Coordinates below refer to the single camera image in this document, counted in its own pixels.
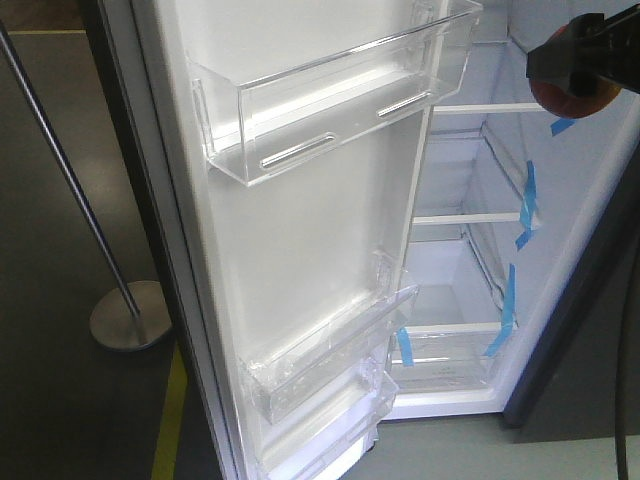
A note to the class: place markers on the clear door bin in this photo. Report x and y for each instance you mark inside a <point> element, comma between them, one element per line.
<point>277,83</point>
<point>280,383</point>

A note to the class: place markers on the matte silver stanchion post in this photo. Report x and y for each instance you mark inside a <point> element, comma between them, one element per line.
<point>70,228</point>

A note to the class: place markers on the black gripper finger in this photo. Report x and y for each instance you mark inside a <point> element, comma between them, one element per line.
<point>591,48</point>

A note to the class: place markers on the clear crisper drawer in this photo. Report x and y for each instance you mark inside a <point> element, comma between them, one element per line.
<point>446,358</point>

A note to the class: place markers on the white fridge door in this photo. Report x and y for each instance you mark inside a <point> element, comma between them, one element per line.
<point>251,270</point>

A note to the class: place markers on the red apple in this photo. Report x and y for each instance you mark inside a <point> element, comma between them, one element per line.
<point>565,97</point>

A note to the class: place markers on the clear upper door bin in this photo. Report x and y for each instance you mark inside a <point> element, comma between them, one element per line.
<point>277,83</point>

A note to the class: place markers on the clear lower door bin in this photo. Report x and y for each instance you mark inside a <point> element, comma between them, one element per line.
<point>280,383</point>

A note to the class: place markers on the grey fridge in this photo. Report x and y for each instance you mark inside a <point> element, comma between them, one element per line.
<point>518,210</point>

